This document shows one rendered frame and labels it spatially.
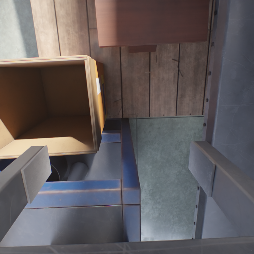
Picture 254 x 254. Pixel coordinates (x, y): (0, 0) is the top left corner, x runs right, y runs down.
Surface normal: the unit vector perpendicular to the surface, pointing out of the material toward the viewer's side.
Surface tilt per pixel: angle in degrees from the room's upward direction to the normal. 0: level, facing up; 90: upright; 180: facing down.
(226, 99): 31
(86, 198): 0
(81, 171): 84
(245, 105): 0
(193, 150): 90
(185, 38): 0
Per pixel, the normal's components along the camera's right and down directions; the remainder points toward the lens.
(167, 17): 0.04, 0.29
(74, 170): -0.22, -0.89
